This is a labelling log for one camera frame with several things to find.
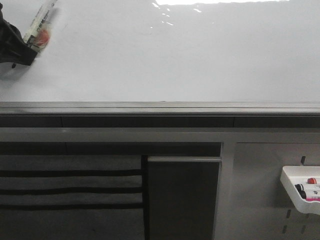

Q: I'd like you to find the red-capped white marker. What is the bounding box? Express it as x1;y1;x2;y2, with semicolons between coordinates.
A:
307;177;320;185

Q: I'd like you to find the taped white black-tip marker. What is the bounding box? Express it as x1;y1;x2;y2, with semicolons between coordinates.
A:
22;0;57;64

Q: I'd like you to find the grey fabric pocket organizer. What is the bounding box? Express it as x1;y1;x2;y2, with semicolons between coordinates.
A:
0;155;150;240

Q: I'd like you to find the pink marker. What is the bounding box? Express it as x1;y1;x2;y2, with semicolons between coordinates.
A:
305;195;320;202

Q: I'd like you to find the white pegboard panel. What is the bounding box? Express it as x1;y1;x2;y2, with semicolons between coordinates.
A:
227;143;320;240

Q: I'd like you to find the grey metal stand frame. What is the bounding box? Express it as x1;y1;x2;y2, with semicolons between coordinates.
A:
0;127;320;240

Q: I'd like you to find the white plastic marker tray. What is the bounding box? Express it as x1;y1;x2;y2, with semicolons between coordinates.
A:
280;165;320;215

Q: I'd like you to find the white whiteboard with grey frame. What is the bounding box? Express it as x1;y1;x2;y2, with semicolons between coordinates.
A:
0;0;320;115

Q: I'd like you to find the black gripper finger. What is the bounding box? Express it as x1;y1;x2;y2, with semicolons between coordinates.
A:
0;3;38;66

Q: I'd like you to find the black-capped white marker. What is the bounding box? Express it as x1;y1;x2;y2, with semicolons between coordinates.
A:
294;184;320;191

